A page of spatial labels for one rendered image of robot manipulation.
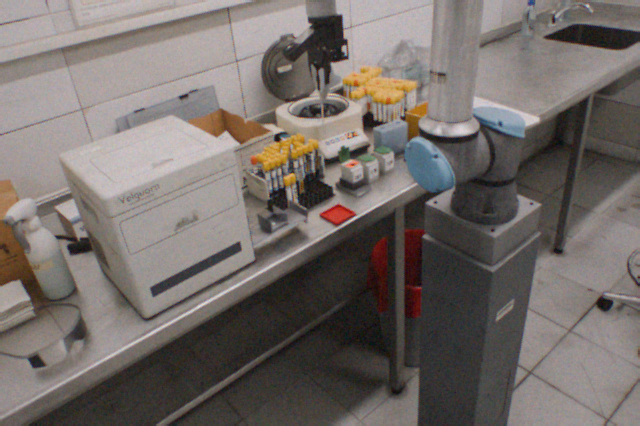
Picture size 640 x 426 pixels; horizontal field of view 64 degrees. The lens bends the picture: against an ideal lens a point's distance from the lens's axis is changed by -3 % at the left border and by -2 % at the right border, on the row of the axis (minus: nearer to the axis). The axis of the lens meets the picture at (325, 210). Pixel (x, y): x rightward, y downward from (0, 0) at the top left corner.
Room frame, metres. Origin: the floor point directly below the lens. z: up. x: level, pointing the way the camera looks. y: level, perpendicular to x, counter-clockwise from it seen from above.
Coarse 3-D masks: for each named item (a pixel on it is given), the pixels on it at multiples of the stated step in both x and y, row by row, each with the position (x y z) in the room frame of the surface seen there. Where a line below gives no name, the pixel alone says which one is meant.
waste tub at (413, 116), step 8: (424, 104) 1.62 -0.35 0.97; (408, 112) 1.56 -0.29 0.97; (416, 112) 1.59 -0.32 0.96; (424, 112) 1.62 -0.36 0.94; (408, 120) 1.54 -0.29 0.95; (416, 120) 1.52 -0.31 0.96; (408, 128) 1.54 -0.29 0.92; (416, 128) 1.52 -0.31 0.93; (408, 136) 1.54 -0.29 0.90; (416, 136) 1.52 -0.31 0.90
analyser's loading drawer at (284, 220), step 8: (272, 208) 1.11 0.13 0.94; (296, 208) 1.12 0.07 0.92; (304, 208) 1.10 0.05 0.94; (272, 216) 1.10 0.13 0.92; (280, 216) 1.09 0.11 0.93; (288, 216) 1.10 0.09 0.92; (296, 216) 1.10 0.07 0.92; (304, 216) 1.10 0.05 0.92; (256, 224) 1.08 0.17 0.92; (264, 224) 1.06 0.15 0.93; (280, 224) 1.05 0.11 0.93; (288, 224) 1.07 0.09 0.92; (296, 224) 1.08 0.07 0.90; (256, 232) 1.05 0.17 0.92; (264, 232) 1.04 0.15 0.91; (272, 232) 1.04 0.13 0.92; (280, 232) 1.05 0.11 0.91; (256, 240) 1.01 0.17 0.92; (264, 240) 1.02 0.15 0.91
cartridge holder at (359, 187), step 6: (342, 180) 1.28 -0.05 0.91; (360, 180) 1.26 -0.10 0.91; (336, 186) 1.29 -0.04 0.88; (342, 186) 1.27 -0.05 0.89; (348, 186) 1.26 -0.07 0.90; (354, 186) 1.25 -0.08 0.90; (360, 186) 1.26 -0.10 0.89; (366, 186) 1.26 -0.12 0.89; (348, 192) 1.26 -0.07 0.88; (354, 192) 1.24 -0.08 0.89; (360, 192) 1.24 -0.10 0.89
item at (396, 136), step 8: (400, 120) 1.49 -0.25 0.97; (376, 128) 1.45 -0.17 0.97; (384, 128) 1.44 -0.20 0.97; (392, 128) 1.44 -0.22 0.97; (400, 128) 1.46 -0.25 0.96; (376, 136) 1.44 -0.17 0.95; (384, 136) 1.43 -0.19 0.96; (392, 136) 1.44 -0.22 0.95; (400, 136) 1.46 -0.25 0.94; (376, 144) 1.44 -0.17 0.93; (384, 144) 1.43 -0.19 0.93; (392, 144) 1.44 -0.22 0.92; (400, 144) 1.46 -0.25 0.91; (392, 152) 1.44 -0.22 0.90; (400, 152) 1.45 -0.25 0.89
